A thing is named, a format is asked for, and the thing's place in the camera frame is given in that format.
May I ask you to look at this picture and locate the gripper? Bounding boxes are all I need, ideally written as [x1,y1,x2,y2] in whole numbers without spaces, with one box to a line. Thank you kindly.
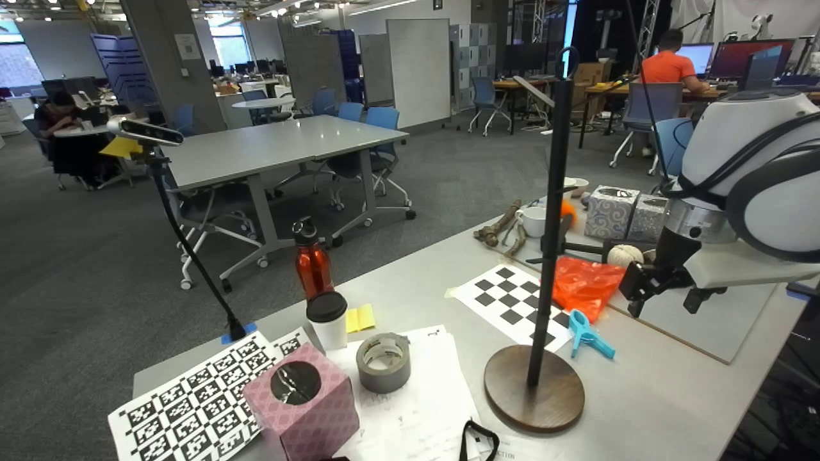
[618,227,703,319]

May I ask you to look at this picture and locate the blue plastic peg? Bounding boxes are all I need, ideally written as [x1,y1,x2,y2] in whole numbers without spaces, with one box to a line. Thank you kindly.
[568,309,616,360]

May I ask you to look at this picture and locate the black stand with wooden base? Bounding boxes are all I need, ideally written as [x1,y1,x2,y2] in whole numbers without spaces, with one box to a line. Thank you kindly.
[484,47,609,435]

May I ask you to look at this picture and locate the ball of white twine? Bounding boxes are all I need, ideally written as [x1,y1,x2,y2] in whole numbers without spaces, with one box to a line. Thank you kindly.
[606,243,645,270]

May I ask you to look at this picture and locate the orange plastic bag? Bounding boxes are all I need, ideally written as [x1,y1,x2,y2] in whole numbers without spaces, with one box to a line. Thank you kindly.
[552,256,627,325]

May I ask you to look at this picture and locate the grey patterned tissue box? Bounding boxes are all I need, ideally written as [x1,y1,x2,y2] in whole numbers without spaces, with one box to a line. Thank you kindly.
[584,185,641,241]
[627,194,671,243]

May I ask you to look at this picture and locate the white mug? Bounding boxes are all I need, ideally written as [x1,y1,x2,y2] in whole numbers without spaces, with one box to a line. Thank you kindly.
[515,206,549,239]

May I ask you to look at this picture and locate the black and white checkerboard sheet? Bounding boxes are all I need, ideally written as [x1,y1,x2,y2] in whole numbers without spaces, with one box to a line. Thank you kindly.
[445,264,575,353]

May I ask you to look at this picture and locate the brown wooden branch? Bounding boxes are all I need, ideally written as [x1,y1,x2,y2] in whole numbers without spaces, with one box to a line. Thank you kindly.
[473,199,523,248]
[502,223,529,259]

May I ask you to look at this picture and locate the grey office chair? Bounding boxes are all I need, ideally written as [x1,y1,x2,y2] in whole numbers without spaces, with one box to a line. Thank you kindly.
[608,81,684,177]

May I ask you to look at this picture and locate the wooden desk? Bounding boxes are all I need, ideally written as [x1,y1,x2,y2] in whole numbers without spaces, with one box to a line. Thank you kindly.
[492,76,559,136]
[578,82,820,149]

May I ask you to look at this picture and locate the person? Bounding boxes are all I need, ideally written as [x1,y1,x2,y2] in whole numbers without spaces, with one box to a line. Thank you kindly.
[33,90,106,190]
[639,28,713,94]

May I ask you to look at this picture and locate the heap of printed papers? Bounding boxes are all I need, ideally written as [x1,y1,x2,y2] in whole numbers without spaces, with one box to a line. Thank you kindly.
[332,325,536,461]

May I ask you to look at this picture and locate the laptop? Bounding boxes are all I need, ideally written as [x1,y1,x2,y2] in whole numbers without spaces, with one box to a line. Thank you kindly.
[736,45,784,92]

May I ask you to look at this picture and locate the metal truss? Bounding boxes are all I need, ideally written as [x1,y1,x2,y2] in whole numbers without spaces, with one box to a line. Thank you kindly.
[633,0,662,72]

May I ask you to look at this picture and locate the row of monitors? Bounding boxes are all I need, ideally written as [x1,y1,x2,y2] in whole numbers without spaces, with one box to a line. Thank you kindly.
[652,38,797,82]

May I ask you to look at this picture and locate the yellow sticky notes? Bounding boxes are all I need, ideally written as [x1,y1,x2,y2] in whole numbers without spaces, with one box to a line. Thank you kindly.
[345,303,376,334]

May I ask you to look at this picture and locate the grey lockers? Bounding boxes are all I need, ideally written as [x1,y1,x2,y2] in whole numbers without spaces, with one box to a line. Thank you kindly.
[448,23,498,111]

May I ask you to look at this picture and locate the white cup with black lid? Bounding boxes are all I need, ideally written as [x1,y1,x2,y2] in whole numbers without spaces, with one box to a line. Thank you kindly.
[306,291,349,352]

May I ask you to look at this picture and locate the white partition board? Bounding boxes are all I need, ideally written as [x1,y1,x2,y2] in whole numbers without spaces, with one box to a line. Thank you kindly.
[386,17,453,130]

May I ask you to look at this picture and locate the red water bottle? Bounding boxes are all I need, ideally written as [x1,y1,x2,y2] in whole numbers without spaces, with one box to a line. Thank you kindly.
[292,216,336,302]

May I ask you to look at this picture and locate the pink tissue box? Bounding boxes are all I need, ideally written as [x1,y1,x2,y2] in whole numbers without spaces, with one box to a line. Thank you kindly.
[243,342,361,461]

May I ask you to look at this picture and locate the long grey table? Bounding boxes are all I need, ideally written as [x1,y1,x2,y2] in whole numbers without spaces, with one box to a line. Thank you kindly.
[159,114,418,294]

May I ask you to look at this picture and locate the round white table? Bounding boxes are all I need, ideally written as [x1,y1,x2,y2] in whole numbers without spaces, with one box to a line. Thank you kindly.
[231,96,297,126]

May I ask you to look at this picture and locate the dark office chair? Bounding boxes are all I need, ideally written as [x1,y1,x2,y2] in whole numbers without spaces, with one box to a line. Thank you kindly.
[161,165,271,291]

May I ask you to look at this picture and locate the sheet of square tag markers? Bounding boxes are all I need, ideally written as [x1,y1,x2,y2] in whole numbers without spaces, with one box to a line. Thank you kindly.
[107,327,316,461]

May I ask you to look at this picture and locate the window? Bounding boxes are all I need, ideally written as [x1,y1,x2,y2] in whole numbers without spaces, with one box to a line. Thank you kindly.
[208,15,253,69]
[0,19,47,90]

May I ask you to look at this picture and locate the blue folding partition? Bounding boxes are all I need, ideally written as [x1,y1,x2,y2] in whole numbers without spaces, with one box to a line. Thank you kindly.
[90,33,159,108]

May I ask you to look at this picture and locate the black strap loop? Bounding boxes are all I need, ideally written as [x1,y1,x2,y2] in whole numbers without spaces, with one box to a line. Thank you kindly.
[458,419,501,461]

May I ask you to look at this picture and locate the grey duct tape roll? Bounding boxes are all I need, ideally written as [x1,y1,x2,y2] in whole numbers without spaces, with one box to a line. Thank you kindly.
[356,332,412,394]

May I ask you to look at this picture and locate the camera on mount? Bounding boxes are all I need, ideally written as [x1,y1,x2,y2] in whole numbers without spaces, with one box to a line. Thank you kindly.
[106,116,249,343]

